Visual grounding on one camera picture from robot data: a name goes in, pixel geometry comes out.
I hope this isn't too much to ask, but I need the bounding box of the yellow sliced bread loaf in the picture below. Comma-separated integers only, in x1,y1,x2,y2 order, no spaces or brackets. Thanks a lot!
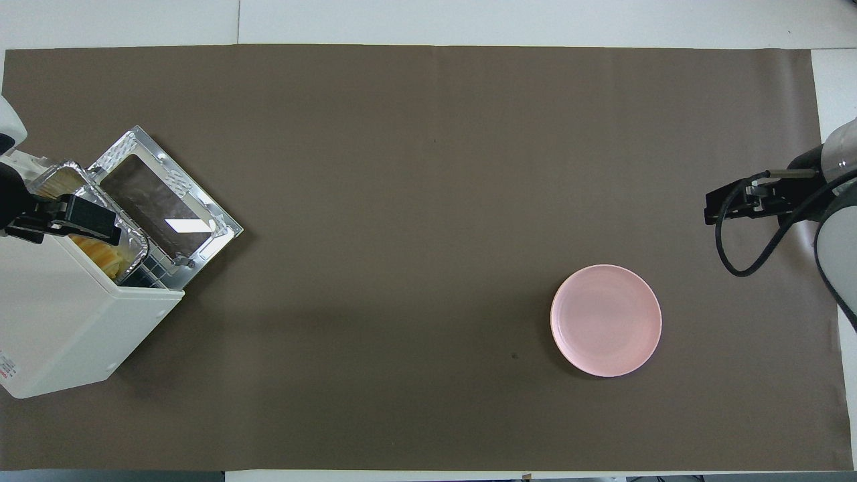
37,169,129,276

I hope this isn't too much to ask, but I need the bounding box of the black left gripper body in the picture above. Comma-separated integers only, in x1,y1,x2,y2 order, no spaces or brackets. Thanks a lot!
0,166,64,228

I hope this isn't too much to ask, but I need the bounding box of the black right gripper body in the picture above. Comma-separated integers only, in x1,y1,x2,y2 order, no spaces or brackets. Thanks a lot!
740,169,828,220

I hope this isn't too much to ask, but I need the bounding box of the brown table mat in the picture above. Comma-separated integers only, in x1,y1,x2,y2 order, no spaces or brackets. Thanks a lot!
0,46,854,473

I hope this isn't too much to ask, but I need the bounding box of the pink round plate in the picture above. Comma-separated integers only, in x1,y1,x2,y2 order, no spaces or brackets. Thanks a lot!
550,264,663,378

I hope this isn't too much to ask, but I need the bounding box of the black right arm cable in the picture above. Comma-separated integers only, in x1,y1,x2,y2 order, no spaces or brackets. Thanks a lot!
715,171,857,277

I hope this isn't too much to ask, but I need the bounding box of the aluminium foil baking tray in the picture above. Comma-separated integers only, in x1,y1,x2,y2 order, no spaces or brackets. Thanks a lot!
27,161,149,282

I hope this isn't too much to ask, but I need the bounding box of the glass oven door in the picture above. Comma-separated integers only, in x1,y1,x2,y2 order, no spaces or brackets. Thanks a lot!
87,125,244,290

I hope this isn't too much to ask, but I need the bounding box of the cream toaster oven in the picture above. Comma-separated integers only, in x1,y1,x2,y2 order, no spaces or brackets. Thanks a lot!
0,151,185,400

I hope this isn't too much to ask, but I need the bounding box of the oven wire rack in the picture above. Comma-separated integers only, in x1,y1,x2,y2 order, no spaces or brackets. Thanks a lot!
121,241,183,289

